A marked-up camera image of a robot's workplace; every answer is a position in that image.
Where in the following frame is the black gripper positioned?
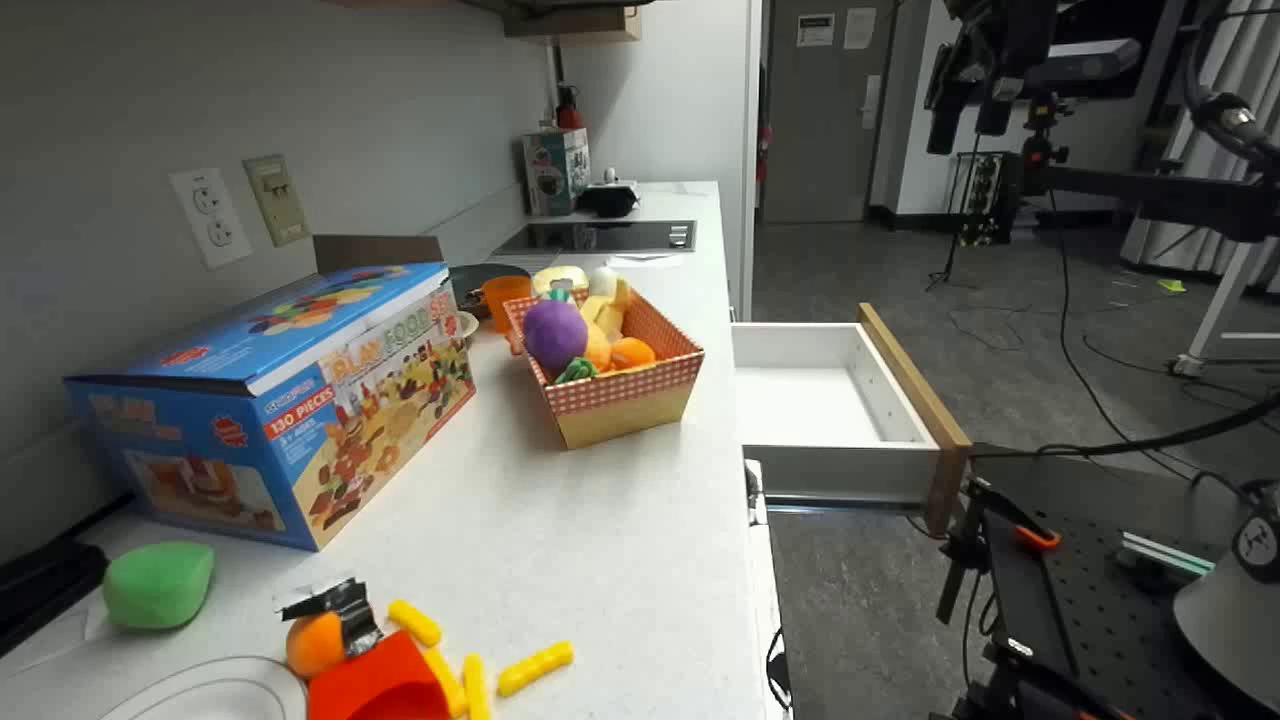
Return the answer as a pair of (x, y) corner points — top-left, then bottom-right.
(925, 0), (1064, 156)

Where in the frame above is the white drawer with wooden front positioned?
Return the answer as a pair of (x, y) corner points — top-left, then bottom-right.
(729, 298), (976, 541)

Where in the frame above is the purple round plushie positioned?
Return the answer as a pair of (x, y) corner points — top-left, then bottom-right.
(521, 295), (592, 381)

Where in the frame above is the black power strip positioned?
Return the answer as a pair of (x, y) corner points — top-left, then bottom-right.
(959, 150), (1008, 251)

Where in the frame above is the white paper sign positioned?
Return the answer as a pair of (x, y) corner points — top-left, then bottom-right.
(794, 6), (839, 53)
(839, 3), (879, 55)

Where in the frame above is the white stand leg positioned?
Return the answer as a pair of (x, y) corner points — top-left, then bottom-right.
(1170, 236), (1280, 384)

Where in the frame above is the small black object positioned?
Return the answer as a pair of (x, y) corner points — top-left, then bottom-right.
(572, 180), (641, 221)

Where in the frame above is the black cooktop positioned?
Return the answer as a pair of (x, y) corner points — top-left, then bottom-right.
(492, 215), (700, 258)

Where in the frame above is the red bottle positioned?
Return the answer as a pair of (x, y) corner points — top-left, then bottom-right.
(554, 85), (592, 132)

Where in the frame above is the orange plush fruit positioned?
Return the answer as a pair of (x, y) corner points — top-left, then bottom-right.
(606, 333), (659, 375)

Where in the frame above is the yellow plush banana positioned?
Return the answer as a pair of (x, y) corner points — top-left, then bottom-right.
(572, 282), (632, 344)

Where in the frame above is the white and yellow toy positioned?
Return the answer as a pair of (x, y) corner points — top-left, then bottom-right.
(529, 258), (597, 304)

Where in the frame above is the orange checkered cardboard basket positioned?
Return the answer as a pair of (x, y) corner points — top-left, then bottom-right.
(501, 275), (708, 451)

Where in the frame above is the teal marker pen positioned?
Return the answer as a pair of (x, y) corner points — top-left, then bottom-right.
(1118, 528), (1221, 580)

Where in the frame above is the orange bowl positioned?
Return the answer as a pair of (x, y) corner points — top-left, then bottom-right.
(475, 271), (538, 337)

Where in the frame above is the round dial gauge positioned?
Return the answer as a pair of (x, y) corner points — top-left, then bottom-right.
(1224, 478), (1280, 583)

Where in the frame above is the black perforated table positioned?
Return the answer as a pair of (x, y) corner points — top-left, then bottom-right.
(976, 455), (1280, 720)

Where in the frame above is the dark pan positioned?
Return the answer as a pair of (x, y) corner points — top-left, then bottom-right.
(450, 258), (534, 315)

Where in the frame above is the grey round base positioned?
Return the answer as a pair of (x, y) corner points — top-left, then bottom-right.
(1173, 552), (1280, 712)

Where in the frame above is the yellow toy fry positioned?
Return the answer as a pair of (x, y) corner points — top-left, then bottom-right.
(455, 651), (498, 720)
(492, 634), (579, 699)
(384, 595), (450, 651)

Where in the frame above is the blue toy food box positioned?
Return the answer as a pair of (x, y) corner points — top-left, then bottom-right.
(59, 258), (481, 552)

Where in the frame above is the white power outlet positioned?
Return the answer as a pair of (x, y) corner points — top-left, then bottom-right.
(169, 160), (258, 271)

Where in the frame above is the black toy piece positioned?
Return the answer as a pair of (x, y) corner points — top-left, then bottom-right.
(277, 577), (390, 655)

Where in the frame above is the red toy fries carton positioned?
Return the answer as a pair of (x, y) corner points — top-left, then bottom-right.
(306, 629), (455, 720)

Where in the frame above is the orange toy ball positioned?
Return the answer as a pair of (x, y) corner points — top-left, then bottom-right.
(286, 607), (352, 681)

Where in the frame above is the green plush toy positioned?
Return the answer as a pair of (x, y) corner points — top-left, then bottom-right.
(100, 534), (219, 634)

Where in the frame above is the white plate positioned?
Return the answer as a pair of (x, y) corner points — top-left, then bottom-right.
(98, 651), (314, 720)

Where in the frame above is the black flat object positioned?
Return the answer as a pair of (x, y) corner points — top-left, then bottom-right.
(0, 534), (111, 655)

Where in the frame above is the grey camera on tripod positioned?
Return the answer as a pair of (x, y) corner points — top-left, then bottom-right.
(1017, 37), (1149, 173)

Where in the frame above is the thick black floor cable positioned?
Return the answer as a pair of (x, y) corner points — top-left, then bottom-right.
(970, 384), (1280, 463)

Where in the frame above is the black clamp with orange handle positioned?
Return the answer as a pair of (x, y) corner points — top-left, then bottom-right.
(932, 476), (1070, 632)

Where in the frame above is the beige wall switch plate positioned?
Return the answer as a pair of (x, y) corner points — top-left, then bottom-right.
(240, 150), (314, 249)

